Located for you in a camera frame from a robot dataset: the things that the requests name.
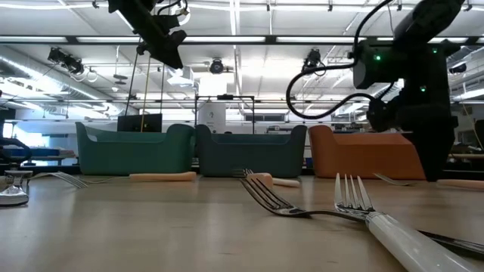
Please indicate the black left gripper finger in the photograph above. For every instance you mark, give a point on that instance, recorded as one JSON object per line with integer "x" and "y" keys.
{"x": 168, "y": 58}

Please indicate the black metal fork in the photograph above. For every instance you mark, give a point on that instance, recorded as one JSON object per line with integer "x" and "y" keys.
{"x": 13, "y": 196}

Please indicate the green plastic bin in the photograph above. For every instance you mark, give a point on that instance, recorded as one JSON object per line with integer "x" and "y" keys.
{"x": 136, "y": 155}

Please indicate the silver fork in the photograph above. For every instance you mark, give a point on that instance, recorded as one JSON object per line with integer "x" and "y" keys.
{"x": 287, "y": 211}

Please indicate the dark teal plastic bin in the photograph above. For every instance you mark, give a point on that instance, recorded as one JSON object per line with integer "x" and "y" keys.
{"x": 249, "y": 158}

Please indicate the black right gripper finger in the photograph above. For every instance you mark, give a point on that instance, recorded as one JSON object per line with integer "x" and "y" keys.
{"x": 435, "y": 158}

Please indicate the silver ventilation duct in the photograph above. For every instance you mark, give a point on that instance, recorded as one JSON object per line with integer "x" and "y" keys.
{"x": 38, "y": 72}

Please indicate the long strip light bar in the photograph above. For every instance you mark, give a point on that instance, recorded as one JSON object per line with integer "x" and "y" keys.
{"x": 227, "y": 39}

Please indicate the dark monitor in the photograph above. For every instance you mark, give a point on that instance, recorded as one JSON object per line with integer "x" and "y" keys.
{"x": 132, "y": 122}

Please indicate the white sign board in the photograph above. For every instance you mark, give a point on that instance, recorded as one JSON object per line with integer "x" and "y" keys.
{"x": 211, "y": 117}

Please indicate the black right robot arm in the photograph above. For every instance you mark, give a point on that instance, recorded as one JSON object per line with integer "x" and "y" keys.
{"x": 427, "y": 19}

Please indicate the black hanging camera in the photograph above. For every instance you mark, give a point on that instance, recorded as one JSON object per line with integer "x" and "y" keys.
{"x": 312, "y": 60}
{"x": 66, "y": 60}
{"x": 216, "y": 67}

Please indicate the orange plastic bin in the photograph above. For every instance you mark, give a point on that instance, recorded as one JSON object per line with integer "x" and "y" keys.
{"x": 359, "y": 158}

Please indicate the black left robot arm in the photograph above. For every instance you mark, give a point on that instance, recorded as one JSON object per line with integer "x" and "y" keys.
{"x": 128, "y": 11}

